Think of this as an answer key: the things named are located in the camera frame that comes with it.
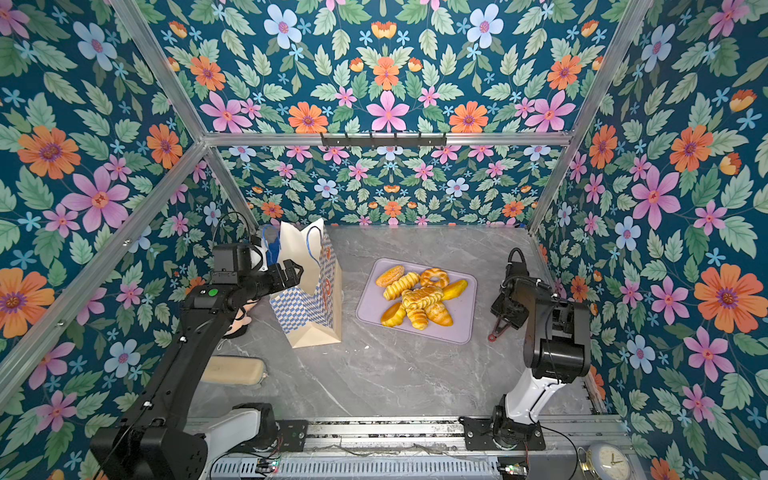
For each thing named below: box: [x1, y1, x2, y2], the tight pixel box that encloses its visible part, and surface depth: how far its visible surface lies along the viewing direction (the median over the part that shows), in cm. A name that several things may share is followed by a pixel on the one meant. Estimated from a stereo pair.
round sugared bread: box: [376, 265, 405, 288], surface depth 101 cm
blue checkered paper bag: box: [269, 218, 343, 349], surface depth 80 cm
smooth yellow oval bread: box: [442, 280, 469, 301], surface depth 99 cm
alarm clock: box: [577, 441, 635, 480], surface depth 68 cm
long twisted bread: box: [383, 272, 420, 301], surface depth 98 cm
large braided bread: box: [402, 285, 444, 309], surface depth 90 cm
